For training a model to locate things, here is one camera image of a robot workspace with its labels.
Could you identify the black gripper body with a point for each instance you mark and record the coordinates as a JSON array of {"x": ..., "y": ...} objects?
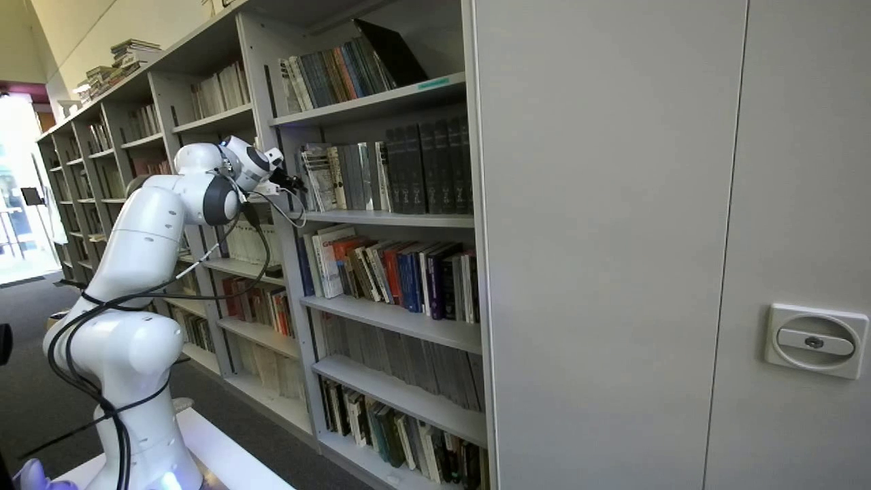
[{"x": 283, "y": 172}]

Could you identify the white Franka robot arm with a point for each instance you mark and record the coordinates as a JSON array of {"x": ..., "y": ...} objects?
[{"x": 137, "y": 255}]

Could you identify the stack of pale books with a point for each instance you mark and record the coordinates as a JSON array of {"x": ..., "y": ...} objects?
[{"x": 127, "y": 54}]

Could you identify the wide grey book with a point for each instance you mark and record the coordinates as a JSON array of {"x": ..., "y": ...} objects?
[{"x": 354, "y": 177}]

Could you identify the plain white book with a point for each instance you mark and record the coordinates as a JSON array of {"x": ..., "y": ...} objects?
[{"x": 381, "y": 177}]

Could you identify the white book blue lettering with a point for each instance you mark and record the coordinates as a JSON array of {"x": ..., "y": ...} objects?
[{"x": 328, "y": 268}]

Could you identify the grey metal bookcase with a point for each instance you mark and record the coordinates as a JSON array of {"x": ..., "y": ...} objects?
[
  {"x": 381, "y": 218},
  {"x": 107, "y": 127},
  {"x": 43, "y": 180},
  {"x": 245, "y": 268}
]

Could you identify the dark grey hardback volume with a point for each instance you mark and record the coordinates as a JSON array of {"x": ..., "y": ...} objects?
[
  {"x": 396, "y": 172},
  {"x": 457, "y": 163},
  {"x": 414, "y": 170},
  {"x": 435, "y": 167}
]

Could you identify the slim red book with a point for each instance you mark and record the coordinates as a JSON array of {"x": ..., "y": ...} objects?
[{"x": 393, "y": 275}]

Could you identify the slim blue book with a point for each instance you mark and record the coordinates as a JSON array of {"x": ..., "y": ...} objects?
[{"x": 410, "y": 278}]

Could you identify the black leaning book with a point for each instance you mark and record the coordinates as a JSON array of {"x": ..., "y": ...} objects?
[{"x": 389, "y": 53}]

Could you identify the white table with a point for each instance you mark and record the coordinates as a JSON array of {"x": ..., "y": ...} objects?
[{"x": 226, "y": 452}]

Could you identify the tall grey cabinet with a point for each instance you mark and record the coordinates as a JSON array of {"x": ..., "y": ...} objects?
[{"x": 615, "y": 227}]

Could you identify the small black device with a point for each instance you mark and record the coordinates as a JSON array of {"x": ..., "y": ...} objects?
[{"x": 4, "y": 343}]

